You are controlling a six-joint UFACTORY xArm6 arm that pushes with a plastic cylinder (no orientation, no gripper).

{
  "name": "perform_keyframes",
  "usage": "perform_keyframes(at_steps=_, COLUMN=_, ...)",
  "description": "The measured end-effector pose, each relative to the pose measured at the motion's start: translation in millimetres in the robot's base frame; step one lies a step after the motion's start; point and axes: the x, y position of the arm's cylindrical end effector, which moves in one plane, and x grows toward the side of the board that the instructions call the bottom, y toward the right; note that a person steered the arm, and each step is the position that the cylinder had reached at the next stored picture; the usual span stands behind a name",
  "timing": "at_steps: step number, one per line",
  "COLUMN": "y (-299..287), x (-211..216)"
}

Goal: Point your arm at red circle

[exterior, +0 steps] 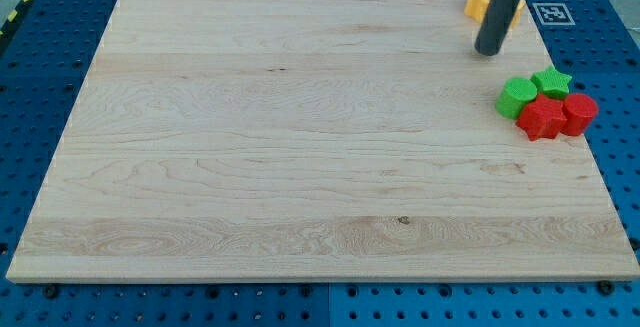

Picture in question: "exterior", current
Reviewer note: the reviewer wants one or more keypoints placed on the light wooden board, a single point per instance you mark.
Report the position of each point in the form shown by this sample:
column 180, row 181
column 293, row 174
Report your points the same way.
column 221, row 141

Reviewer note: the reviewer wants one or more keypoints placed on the yellow block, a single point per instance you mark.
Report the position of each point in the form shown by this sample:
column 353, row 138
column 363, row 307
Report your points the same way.
column 477, row 9

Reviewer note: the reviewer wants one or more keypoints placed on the green star block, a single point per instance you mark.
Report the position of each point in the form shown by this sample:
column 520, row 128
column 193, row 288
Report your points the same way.
column 552, row 83

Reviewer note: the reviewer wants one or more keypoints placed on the black bolt right front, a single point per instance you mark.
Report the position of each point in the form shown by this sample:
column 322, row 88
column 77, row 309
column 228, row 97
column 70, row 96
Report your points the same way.
column 606, row 287

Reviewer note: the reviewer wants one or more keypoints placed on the black bolt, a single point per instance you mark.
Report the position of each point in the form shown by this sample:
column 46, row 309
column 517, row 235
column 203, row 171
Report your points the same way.
column 50, row 291
column 606, row 287

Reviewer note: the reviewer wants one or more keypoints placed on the white fiducial marker tag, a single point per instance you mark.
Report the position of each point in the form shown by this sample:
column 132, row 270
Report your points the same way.
column 553, row 14

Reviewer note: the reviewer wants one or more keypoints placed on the yellow black hazard tape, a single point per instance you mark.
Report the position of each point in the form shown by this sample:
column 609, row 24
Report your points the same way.
column 15, row 17

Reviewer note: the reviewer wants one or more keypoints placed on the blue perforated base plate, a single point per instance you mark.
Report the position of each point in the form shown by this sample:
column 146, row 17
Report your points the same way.
column 41, row 72

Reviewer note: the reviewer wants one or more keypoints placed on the black bolt left front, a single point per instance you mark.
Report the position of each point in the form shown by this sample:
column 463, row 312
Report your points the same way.
column 50, row 291

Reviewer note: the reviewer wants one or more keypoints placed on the green cylinder block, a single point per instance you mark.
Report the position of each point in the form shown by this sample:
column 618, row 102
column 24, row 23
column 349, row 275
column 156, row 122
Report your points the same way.
column 516, row 94

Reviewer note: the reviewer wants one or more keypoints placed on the red star block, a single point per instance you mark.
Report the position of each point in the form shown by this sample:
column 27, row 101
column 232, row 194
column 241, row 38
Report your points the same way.
column 542, row 118

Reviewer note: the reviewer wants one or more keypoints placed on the red cylinder block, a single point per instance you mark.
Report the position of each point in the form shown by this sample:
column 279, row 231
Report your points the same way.
column 580, row 110

